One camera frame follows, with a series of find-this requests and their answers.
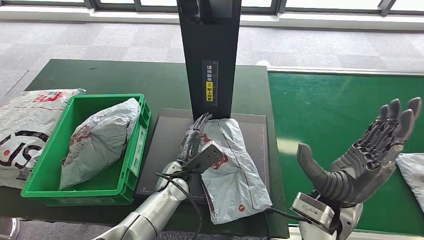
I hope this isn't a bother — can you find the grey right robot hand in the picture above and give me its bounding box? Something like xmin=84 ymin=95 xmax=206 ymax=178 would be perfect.
xmin=296 ymin=96 xmax=423 ymax=208

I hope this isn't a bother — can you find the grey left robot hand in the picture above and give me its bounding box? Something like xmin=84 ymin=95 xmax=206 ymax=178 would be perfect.
xmin=177 ymin=112 xmax=214 ymax=163

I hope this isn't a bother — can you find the grey parcel bag red logo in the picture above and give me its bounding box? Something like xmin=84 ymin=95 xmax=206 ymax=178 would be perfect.
xmin=195 ymin=118 xmax=273 ymax=225

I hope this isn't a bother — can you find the grey parcel bag dark red print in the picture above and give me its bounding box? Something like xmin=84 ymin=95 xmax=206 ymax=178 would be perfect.
xmin=58 ymin=97 xmax=142 ymax=191

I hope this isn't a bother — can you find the green conveyor belt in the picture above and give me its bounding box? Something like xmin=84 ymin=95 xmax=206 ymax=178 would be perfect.
xmin=268 ymin=72 xmax=424 ymax=236

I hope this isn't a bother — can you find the black inbound scanner machine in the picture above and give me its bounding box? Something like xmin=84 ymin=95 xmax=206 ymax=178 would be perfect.
xmin=135 ymin=0 xmax=271 ymax=205

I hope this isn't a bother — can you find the large white printed parcel bag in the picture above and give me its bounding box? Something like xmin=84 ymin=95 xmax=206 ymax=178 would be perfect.
xmin=0 ymin=88 xmax=87 ymax=190

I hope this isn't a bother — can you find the black yellow label sticker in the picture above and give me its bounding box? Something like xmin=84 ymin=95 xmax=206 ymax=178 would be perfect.
xmin=202 ymin=60 xmax=220 ymax=108

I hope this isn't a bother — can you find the dark green table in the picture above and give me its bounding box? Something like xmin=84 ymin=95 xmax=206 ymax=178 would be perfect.
xmin=0 ymin=58 xmax=291 ymax=239

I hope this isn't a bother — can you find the green plastic crate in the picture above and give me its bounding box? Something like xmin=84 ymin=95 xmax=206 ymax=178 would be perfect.
xmin=20 ymin=93 xmax=152 ymax=207

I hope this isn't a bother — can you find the white window sill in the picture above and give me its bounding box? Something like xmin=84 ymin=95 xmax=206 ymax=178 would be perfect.
xmin=0 ymin=5 xmax=424 ymax=32

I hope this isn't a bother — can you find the grey white floor object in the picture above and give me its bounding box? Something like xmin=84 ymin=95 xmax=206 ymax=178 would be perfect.
xmin=0 ymin=216 xmax=20 ymax=240

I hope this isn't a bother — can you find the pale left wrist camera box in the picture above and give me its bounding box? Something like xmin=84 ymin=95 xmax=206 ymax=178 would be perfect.
xmin=181 ymin=140 xmax=225 ymax=175

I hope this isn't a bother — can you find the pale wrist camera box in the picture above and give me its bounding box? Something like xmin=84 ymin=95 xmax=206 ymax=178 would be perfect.
xmin=290 ymin=192 xmax=342 ymax=234
xmin=181 ymin=140 xmax=225 ymax=175

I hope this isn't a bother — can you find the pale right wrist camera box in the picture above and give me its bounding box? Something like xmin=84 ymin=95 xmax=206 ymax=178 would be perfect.
xmin=290 ymin=192 xmax=342 ymax=234

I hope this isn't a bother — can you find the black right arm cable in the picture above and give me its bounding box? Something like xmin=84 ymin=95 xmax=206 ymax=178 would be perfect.
xmin=264 ymin=207 xmax=311 ymax=240

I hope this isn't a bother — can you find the dark window frame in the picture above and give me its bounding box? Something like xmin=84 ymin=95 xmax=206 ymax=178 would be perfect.
xmin=0 ymin=0 xmax=424 ymax=17

